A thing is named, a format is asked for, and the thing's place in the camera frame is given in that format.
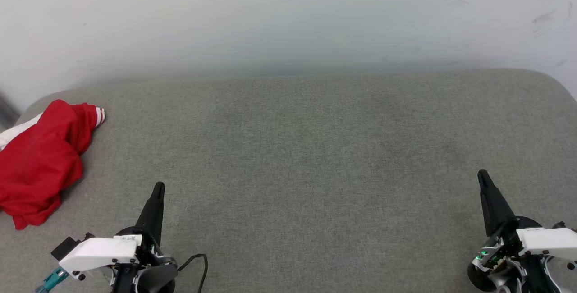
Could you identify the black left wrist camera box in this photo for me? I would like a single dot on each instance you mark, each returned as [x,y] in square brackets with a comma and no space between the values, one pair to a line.
[67,247]

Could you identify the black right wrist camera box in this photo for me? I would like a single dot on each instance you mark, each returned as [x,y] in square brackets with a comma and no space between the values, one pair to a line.
[561,226]

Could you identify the red jersey with white sleeves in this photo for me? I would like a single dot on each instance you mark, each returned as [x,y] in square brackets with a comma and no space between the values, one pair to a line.
[40,162]

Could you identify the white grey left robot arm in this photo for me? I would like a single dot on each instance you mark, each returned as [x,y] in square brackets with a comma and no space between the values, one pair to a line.
[148,279]

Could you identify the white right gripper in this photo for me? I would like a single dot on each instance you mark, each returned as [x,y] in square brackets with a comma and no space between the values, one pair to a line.
[545,241]

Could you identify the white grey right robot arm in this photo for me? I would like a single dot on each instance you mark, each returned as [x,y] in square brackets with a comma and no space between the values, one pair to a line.
[496,270]

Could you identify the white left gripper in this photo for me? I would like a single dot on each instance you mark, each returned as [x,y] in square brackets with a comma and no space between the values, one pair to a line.
[99,252]

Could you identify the grey fabric sofa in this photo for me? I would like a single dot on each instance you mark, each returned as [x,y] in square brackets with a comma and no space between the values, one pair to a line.
[288,171]

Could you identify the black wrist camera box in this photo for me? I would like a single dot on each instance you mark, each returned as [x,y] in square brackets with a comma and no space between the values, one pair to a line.
[561,226]
[67,247]

